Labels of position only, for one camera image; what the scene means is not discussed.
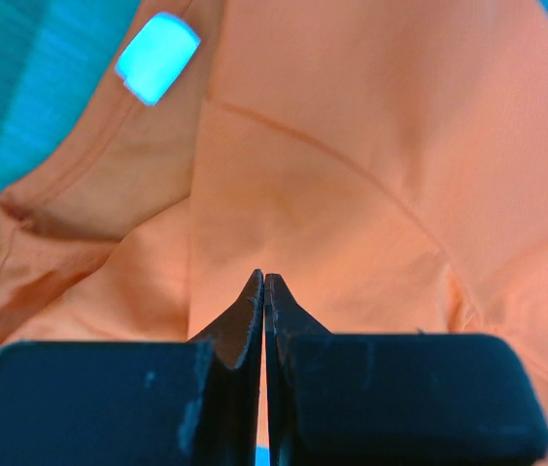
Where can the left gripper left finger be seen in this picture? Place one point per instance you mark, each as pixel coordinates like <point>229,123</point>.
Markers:
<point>137,403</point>

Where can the orange t shirt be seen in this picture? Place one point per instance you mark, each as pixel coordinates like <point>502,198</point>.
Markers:
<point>388,158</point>

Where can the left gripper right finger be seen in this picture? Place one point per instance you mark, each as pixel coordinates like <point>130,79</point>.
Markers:
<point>393,399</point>

